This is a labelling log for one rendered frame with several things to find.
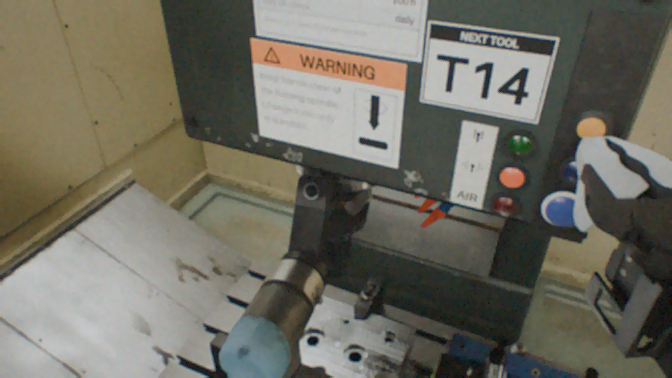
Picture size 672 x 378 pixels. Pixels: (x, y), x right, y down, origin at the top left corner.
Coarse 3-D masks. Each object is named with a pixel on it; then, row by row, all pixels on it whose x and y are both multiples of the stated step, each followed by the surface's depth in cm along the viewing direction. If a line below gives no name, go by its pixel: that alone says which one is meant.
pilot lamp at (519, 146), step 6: (516, 138) 42; (522, 138) 42; (510, 144) 43; (516, 144) 42; (522, 144) 42; (528, 144) 42; (510, 150) 43; (516, 150) 43; (522, 150) 42; (528, 150) 42; (516, 156) 43; (522, 156) 43
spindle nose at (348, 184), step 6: (300, 168) 74; (306, 168) 72; (300, 174) 75; (306, 174) 73; (312, 174) 72; (318, 174) 71; (324, 174) 71; (330, 174) 70; (336, 180) 71; (342, 180) 71; (348, 180) 70; (354, 180) 71; (336, 186) 71; (342, 186) 71; (348, 186) 71; (354, 186) 71; (360, 186) 72; (366, 186) 72; (372, 186) 72
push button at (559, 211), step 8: (552, 200) 44; (560, 200) 43; (568, 200) 43; (552, 208) 44; (560, 208) 43; (568, 208) 43; (552, 216) 44; (560, 216) 44; (568, 216) 43; (560, 224) 44; (568, 224) 44
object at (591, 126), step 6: (588, 120) 39; (594, 120) 39; (582, 126) 39; (588, 126) 39; (594, 126) 39; (600, 126) 39; (582, 132) 40; (588, 132) 39; (594, 132) 39; (600, 132) 39; (582, 138) 40
